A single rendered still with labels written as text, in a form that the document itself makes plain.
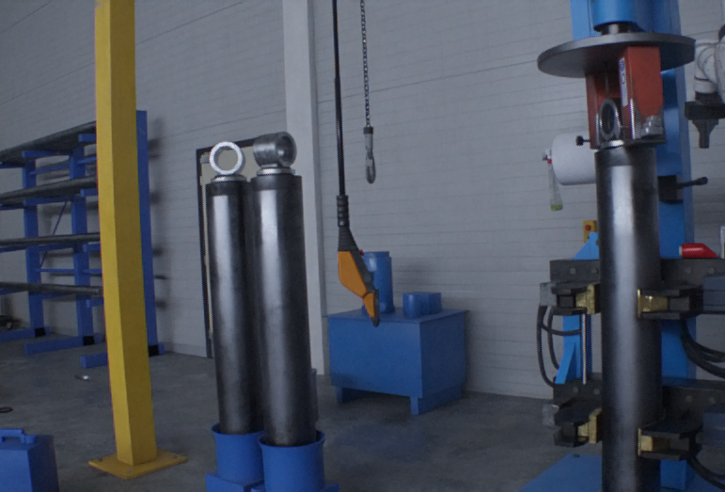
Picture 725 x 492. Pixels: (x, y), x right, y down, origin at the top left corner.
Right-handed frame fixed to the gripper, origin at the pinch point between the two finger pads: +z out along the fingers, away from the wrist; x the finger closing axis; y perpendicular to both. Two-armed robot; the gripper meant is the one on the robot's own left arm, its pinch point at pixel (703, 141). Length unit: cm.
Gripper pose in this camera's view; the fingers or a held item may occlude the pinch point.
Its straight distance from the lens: 242.8
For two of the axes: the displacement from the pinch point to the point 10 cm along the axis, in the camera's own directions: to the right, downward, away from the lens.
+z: 1.2, 8.9, 4.4
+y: 1.4, -4.5, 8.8
